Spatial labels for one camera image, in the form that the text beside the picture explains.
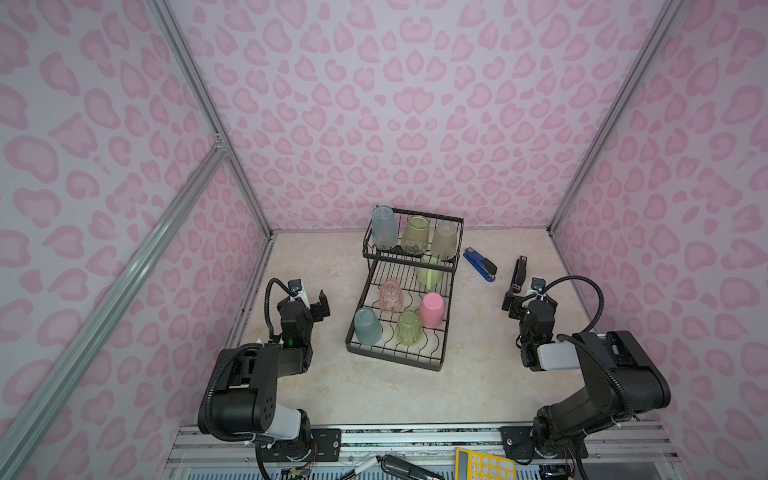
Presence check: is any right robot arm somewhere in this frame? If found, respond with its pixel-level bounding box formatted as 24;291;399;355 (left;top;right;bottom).
501;292;671;464

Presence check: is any light green transparent cup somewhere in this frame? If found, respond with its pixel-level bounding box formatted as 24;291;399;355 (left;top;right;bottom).
401;215;430;256

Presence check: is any blue stapler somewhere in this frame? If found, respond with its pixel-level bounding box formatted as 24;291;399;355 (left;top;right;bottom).
463;247;497;282

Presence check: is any yellow calculator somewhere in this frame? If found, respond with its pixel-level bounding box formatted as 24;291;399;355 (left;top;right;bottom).
454;448;517;480

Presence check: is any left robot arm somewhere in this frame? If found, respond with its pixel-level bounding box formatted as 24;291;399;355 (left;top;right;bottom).
197;292;330;460

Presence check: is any bright green transparent cup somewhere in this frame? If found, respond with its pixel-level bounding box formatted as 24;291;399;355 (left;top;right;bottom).
395;310;423;347

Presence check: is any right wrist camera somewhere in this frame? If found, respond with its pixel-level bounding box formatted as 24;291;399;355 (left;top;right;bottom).
527;277;547;299

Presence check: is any pale green frosted cup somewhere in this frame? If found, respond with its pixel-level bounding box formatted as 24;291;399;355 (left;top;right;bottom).
431;220;459;261

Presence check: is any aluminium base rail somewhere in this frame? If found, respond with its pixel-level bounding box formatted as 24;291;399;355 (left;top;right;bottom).
161;421;687;479

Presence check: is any teal textured plastic cup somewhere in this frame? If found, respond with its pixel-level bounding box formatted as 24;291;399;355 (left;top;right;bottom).
371;205;398;251

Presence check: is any pink transparent cup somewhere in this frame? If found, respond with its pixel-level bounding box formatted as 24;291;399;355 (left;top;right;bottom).
379;280;404;313

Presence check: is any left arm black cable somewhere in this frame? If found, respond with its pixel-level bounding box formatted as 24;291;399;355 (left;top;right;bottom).
263;277;293;343

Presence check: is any solid pink plastic cup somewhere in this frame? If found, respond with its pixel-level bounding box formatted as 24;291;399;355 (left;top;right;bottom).
418;292;445;329

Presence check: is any white mug green handle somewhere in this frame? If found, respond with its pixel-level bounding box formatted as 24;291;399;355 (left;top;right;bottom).
417;254;443;292

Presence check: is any black wire dish rack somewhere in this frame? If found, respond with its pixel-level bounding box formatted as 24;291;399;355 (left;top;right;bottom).
345;205;464;372

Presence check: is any black marker pen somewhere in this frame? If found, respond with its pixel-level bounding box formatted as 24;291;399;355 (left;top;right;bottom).
339;455;445;480

